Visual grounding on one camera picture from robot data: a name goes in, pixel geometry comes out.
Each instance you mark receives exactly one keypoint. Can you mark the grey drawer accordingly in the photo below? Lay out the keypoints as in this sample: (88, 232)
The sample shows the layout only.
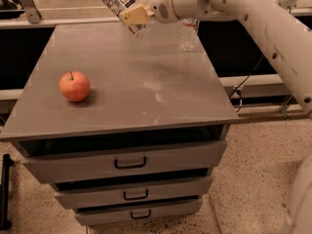
(134, 193)
(125, 162)
(139, 212)

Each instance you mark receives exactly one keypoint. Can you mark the bottom grey drawer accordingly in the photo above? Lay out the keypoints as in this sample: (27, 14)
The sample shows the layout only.
(139, 212)

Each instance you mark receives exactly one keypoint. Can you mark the clear water bottle red label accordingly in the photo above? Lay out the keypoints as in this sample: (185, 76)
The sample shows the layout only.
(188, 35)

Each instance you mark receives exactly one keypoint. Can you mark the black stand at left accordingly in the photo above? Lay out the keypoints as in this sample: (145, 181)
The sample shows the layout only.
(7, 163)

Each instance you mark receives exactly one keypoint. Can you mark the middle grey drawer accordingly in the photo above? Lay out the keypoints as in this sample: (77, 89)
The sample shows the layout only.
(134, 193)

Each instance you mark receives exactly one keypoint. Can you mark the grey drawer cabinet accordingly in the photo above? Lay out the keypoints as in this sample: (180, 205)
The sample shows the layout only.
(144, 92)

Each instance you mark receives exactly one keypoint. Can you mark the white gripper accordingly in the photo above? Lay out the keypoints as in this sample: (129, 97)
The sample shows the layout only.
(161, 4)

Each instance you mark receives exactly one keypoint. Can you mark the top grey drawer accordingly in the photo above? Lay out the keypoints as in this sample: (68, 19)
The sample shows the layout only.
(125, 162)

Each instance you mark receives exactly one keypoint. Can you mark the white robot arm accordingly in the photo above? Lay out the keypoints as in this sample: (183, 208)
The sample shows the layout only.
(282, 39)

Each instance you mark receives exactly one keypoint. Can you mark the blue label plastic bottle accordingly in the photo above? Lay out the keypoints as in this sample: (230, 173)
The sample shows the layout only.
(118, 7)

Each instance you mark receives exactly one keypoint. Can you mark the red apple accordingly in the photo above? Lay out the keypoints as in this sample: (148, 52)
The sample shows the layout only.
(75, 86)

